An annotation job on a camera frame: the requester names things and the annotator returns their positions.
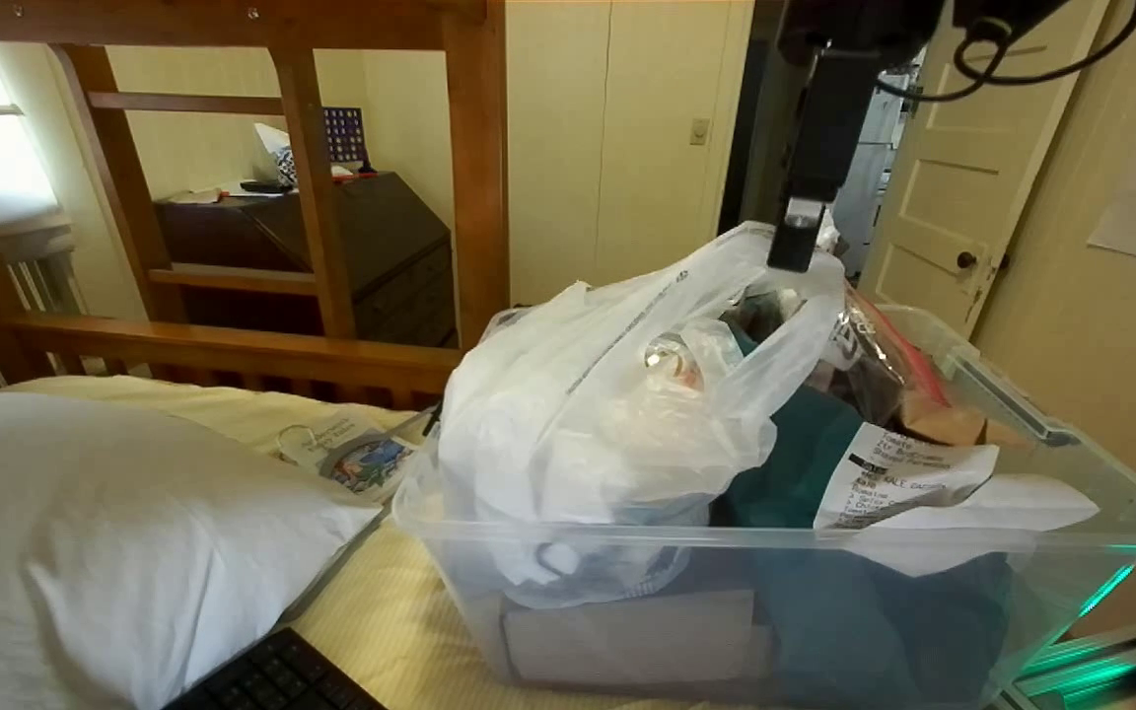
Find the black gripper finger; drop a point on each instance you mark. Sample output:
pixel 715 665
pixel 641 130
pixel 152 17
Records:
pixel 796 238

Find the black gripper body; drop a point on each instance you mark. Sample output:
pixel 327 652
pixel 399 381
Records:
pixel 830 130

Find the white plastic shopping bag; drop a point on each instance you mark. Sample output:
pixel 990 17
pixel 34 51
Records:
pixel 569 421

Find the clear zip bag red stripe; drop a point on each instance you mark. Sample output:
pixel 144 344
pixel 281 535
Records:
pixel 883 356

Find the white panelled door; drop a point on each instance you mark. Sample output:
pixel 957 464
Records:
pixel 975 181

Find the teal cloth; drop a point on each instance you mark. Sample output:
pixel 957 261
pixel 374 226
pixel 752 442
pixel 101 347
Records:
pixel 791 457

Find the brown cardboard piece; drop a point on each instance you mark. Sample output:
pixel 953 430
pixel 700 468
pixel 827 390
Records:
pixel 949 425

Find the printed white paper sheet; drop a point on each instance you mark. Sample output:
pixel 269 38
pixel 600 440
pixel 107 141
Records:
pixel 896 476

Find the plain white paper sheet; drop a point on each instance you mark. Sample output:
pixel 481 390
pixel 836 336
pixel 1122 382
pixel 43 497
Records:
pixel 1015 513

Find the dark wooden dresser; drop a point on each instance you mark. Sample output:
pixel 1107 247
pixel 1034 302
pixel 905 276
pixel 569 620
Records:
pixel 383 248

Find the clear plastic storage bin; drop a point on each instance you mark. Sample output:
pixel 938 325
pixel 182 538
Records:
pixel 619 631

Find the grey flat box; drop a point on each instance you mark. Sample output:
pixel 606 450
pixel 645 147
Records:
pixel 632 644

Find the blue patterned bag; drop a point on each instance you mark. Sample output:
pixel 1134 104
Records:
pixel 344 141

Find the colourful printed leaflet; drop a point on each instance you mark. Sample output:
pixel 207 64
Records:
pixel 357 455

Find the black laptop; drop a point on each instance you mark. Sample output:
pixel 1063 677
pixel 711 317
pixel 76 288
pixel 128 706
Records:
pixel 285 677

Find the white pillow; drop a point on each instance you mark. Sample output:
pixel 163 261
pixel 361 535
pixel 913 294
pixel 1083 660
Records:
pixel 119 553

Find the grey radiator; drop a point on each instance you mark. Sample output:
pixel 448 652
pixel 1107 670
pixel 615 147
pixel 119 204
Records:
pixel 30 261

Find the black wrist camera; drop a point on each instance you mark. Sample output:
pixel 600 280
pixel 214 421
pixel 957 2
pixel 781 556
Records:
pixel 855 26

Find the wooden bunk bed frame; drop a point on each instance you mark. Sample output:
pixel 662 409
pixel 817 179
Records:
pixel 473 160

